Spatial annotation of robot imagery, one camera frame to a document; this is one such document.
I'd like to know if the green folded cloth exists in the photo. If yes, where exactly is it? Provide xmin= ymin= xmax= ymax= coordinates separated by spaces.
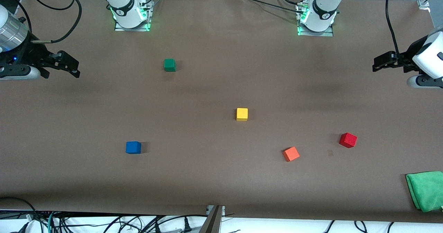
xmin=405 ymin=171 xmax=443 ymax=213

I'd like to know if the black cable on table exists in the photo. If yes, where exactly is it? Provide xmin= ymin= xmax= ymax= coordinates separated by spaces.
xmin=237 ymin=0 xmax=306 ymax=16

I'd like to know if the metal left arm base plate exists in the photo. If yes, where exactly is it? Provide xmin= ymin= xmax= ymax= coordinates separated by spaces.
xmin=296 ymin=2 xmax=334 ymax=37

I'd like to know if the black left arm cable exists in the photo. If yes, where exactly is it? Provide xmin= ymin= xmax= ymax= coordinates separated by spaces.
xmin=385 ymin=0 xmax=403 ymax=56

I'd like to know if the orange wooden block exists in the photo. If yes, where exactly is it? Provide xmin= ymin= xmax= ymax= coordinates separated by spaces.
xmin=282 ymin=146 xmax=300 ymax=162

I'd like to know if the black looped floor cable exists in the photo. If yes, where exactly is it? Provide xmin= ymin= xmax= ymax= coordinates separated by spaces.
xmin=0 ymin=197 xmax=39 ymax=224

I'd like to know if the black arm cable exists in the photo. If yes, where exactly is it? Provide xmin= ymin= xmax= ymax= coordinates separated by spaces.
xmin=385 ymin=0 xmax=403 ymax=56
xmin=30 ymin=0 xmax=83 ymax=44

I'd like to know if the red wooden block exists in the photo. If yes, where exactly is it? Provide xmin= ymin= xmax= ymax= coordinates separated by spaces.
xmin=338 ymin=132 xmax=358 ymax=149

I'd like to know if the blue wooden block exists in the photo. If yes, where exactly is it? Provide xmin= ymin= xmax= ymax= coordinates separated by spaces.
xmin=125 ymin=141 xmax=142 ymax=154

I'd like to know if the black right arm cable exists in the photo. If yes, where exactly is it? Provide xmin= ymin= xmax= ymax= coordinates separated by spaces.
xmin=30 ymin=0 xmax=83 ymax=44

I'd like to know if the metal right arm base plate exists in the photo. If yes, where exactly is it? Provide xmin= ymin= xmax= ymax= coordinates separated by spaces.
xmin=114 ymin=0 xmax=154 ymax=32

